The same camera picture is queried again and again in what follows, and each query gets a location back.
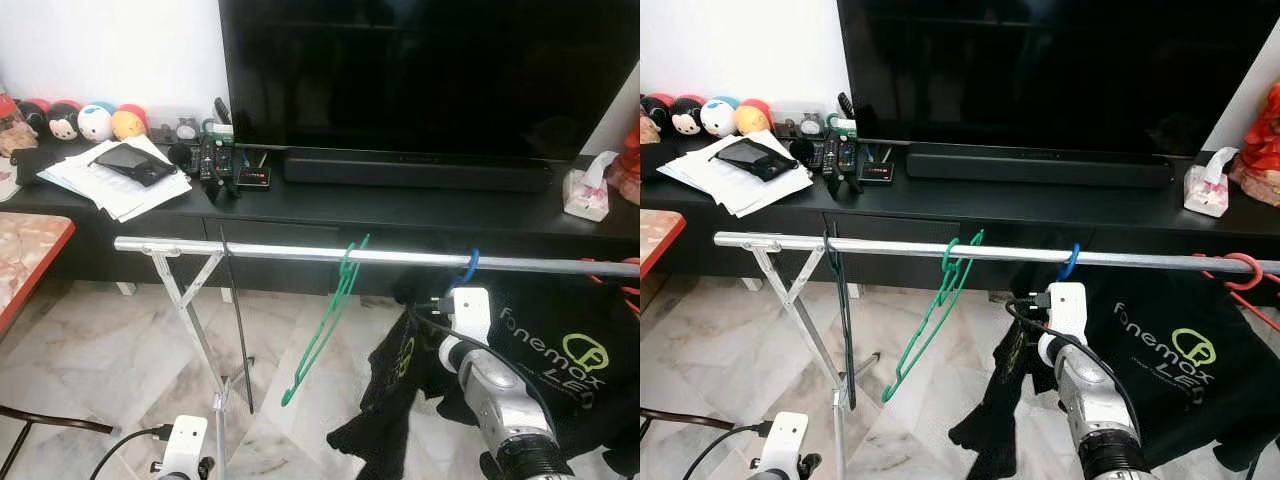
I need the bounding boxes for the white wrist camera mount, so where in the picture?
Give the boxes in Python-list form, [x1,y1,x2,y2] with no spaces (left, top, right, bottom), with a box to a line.
[1042,282,1089,341]
[160,415,209,479]
[447,287,494,346]
[757,412,809,479]

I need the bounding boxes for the black television console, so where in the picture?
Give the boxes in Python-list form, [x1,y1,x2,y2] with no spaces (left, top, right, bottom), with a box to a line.
[0,150,640,301]
[640,140,1280,301]

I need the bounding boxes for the black red mouse plush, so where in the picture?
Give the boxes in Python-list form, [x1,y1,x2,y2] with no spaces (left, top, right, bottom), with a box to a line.
[15,98,53,136]
[640,93,673,136]

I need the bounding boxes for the silver metal clothes rack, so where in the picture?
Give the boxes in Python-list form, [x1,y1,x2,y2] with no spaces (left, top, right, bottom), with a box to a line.
[713,230,1280,480]
[113,235,640,480]

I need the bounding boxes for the white paper stack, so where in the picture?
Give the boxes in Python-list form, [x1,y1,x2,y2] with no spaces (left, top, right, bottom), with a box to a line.
[37,135,193,223]
[657,130,816,219]

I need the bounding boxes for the pink marble folding table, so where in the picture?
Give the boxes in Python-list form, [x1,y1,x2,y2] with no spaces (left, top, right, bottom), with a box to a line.
[640,208,708,471]
[0,212,113,480]

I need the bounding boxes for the red lid jar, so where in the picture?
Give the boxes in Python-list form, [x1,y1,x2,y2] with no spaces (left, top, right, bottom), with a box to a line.
[0,93,36,158]

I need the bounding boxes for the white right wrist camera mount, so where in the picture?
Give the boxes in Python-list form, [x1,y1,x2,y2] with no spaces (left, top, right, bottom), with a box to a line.
[1042,282,1089,341]
[447,287,494,346]

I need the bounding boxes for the pink white tissue box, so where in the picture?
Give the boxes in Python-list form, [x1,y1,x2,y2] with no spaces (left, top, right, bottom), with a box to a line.
[562,150,619,223]
[1183,148,1241,218]

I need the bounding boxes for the black clothes hanger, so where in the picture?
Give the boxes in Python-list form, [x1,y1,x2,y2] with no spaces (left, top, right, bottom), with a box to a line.
[218,240,256,414]
[823,232,863,411]

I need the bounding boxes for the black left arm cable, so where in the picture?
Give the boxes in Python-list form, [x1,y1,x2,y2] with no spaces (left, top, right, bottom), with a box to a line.
[88,424,176,480]
[683,420,773,480]

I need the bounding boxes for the white blue round plush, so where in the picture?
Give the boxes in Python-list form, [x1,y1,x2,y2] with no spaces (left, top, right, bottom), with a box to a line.
[78,102,116,143]
[700,96,741,138]

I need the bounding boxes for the orange round plush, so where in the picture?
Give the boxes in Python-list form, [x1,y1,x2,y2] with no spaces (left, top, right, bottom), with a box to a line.
[112,103,149,141]
[735,98,774,136]

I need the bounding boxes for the black flat television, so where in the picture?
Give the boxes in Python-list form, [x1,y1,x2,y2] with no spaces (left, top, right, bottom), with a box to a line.
[838,0,1280,161]
[218,0,640,166]

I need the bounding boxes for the black flat pouch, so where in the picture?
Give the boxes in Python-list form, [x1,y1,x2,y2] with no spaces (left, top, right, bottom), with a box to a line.
[92,142,179,189]
[713,137,799,183]

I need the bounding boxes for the green plastic hanger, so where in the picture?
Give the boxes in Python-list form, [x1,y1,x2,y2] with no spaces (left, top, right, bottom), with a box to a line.
[882,228,986,404]
[281,234,371,408]

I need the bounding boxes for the black soundbar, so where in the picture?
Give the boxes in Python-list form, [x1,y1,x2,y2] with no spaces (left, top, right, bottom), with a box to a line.
[905,145,1176,189]
[283,148,553,193]

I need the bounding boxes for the red plastic hanger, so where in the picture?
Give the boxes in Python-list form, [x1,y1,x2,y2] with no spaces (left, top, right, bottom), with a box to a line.
[580,258,640,321]
[1192,250,1280,336]

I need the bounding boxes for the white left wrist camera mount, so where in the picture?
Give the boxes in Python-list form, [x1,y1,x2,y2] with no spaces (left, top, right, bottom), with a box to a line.
[757,412,809,479]
[160,415,209,479]

